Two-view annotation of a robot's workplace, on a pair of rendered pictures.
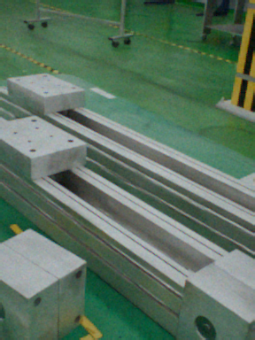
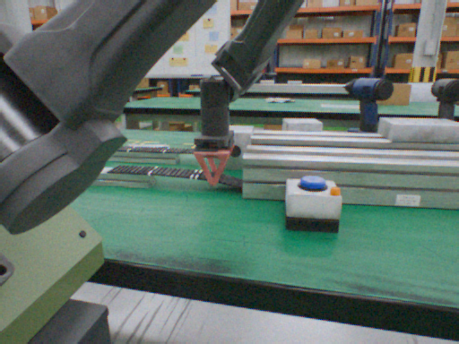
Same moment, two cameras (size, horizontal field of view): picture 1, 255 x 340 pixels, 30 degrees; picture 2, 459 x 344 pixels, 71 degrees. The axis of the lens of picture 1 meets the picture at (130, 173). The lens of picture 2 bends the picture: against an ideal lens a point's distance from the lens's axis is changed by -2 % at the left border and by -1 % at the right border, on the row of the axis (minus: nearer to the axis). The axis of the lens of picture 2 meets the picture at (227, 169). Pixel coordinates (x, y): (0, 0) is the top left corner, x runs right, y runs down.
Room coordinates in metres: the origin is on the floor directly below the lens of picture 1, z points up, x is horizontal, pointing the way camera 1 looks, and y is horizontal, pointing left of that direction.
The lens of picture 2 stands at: (1.10, -0.65, 1.02)
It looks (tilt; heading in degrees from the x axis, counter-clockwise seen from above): 17 degrees down; 143
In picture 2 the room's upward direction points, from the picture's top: straight up
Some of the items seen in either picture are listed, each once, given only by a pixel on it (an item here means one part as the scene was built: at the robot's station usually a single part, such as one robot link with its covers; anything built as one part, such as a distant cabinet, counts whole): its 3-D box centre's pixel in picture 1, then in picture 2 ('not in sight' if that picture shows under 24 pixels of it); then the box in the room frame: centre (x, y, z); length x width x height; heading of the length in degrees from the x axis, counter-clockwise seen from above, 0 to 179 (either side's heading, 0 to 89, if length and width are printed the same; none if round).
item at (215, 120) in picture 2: not in sight; (214, 124); (0.57, -0.29, 0.91); 0.10 x 0.07 x 0.07; 135
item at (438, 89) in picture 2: not in sight; (440, 116); (0.70, 0.45, 0.89); 0.20 x 0.08 x 0.22; 129
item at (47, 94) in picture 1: (45, 97); not in sight; (1.07, 0.21, 0.87); 0.16 x 0.11 x 0.07; 45
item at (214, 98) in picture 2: not in sight; (215, 93); (0.56, -0.28, 0.98); 0.07 x 0.06 x 0.07; 128
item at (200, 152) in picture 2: not in sight; (213, 160); (0.57, -0.29, 0.84); 0.07 x 0.07 x 0.09; 45
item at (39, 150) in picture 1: (33, 152); (419, 135); (0.76, 0.17, 0.87); 0.16 x 0.11 x 0.07; 45
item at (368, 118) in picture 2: not in sight; (359, 115); (0.54, 0.27, 0.89); 0.20 x 0.08 x 0.22; 158
